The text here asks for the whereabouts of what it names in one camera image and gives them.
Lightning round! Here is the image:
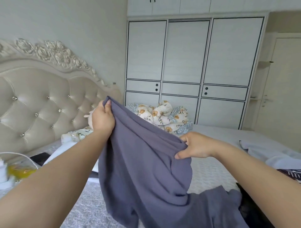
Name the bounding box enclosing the person's left hand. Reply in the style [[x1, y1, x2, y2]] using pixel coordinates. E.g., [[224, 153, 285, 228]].
[[91, 99, 116, 139]]

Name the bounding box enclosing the person's right hand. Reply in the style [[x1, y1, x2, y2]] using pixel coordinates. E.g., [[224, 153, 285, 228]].
[[174, 131, 221, 160]]

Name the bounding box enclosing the bed with grey patterned sheet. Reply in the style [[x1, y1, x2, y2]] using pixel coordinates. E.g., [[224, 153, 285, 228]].
[[0, 123, 301, 228]]

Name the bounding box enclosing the white printed t-shirt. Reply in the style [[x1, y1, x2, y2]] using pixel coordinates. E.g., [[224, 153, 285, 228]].
[[42, 139, 102, 174]]

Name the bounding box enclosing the dark purple patterned garment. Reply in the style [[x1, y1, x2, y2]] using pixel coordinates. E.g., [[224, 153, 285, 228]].
[[281, 168, 301, 184]]

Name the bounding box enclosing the person's left forearm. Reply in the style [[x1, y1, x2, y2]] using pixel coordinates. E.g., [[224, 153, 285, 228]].
[[0, 129, 112, 228]]

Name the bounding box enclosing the person's right forearm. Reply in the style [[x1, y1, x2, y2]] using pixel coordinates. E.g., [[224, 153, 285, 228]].
[[211, 140, 301, 228]]

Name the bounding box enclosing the pink plush pillow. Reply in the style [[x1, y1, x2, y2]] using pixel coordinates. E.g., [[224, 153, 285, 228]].
[[83, 110, 95, 131]]

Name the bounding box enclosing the floral bunched quilt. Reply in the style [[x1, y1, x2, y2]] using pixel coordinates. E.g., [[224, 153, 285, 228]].
[[125, 102, 195, 135]]

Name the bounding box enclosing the floral pillow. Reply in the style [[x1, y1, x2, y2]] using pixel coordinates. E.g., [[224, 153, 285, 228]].
[[61, 126, 96, 144]]

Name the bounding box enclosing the beige tufted headboard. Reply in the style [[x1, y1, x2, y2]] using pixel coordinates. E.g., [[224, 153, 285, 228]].
[[0, 38, 123, 156]]

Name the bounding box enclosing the black phone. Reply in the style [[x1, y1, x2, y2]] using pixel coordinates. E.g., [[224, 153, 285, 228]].
[[29, 151, 53, 167]]

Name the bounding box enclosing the white wardrobe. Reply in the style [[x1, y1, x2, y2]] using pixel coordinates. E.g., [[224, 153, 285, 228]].
[[123, 13, 269, 131]]

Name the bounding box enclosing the yellow packet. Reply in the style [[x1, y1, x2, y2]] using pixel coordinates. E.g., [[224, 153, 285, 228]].
[[7, 163, 39, 180]]

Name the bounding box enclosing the white door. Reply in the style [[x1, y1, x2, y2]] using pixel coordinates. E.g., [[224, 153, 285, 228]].
[[253, 32, 301, 152]]

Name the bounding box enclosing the white power strip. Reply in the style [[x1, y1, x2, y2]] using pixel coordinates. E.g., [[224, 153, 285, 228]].
[[0, 178, 18, 190]]

